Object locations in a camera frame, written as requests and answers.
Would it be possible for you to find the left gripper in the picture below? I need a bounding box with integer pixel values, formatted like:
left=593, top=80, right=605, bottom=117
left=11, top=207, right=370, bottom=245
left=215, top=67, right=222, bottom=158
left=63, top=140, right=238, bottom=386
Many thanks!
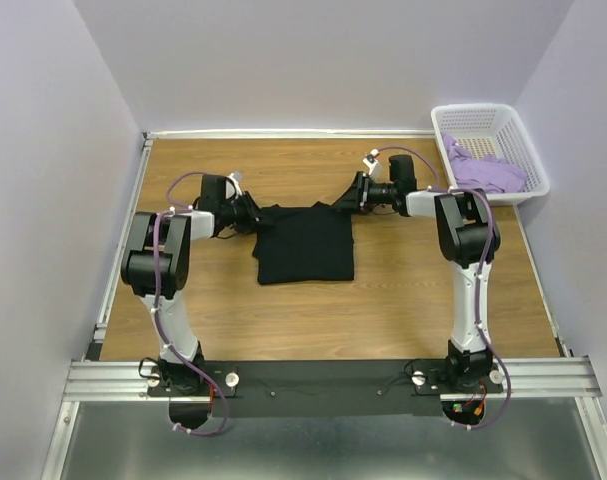
left=219, top=190, right=274, bottom=235

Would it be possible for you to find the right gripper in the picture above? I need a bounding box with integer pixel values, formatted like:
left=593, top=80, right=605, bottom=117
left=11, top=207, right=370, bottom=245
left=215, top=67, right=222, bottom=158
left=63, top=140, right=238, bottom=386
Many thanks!
left=330, top=171, right=396, bottom=216

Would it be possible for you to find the black t shirt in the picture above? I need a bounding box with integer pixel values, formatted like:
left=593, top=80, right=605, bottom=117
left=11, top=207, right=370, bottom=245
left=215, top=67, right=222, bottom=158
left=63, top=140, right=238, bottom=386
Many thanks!
left=252, top=202, right=355, bottom=286

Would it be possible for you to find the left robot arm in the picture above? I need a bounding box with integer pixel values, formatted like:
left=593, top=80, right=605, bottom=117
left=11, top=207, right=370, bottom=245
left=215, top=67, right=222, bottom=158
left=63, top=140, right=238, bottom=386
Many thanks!
left=120, top=171, right=261, bottom=395

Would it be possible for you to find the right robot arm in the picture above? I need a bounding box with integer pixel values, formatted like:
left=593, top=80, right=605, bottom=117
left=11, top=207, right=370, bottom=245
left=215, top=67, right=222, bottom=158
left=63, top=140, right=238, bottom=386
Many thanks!
left=332, top=149, right=500, bottom=392

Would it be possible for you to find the purple t shirt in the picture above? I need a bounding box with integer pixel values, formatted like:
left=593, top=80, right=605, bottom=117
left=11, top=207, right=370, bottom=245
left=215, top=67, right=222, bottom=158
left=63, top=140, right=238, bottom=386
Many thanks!
left=442, top=133, right=527, bottom=194

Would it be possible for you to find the white plastic laundry basket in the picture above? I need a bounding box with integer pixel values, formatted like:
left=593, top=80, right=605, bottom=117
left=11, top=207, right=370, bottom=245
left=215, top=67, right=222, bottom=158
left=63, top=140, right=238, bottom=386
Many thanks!
left=431, top=103, right=550, bottom=206

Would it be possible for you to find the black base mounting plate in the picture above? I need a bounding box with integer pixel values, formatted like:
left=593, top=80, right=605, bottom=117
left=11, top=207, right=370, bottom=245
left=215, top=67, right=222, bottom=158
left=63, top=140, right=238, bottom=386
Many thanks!
left=139, top=359, right=504, bottom=432

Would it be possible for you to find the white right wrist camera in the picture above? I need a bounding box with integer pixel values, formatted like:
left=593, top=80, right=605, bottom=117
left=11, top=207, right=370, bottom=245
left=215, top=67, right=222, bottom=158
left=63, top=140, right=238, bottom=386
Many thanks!
left=362, top=149, right=382, bottom=181

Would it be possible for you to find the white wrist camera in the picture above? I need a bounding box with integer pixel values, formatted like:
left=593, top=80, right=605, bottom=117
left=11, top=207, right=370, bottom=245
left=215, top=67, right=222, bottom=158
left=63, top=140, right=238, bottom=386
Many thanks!
left=362, top=149, right=382, bottom=181
left=226, top=171, right=243, bottom=199

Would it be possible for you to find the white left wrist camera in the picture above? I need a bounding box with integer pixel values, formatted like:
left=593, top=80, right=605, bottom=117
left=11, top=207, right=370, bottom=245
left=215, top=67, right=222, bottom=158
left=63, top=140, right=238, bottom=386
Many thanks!
left=226, top=171, right=243, bottom=199

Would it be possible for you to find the aluminium table frame rail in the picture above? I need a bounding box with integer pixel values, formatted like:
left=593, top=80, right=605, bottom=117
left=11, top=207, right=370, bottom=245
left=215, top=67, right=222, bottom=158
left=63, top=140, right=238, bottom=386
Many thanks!
left=40, top=130, right=604, bottom=480

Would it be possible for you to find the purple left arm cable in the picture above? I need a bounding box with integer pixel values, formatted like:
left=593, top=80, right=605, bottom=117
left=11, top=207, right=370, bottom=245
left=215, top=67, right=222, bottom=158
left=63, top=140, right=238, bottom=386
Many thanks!
left=150, top=171, right=229, bottom=437

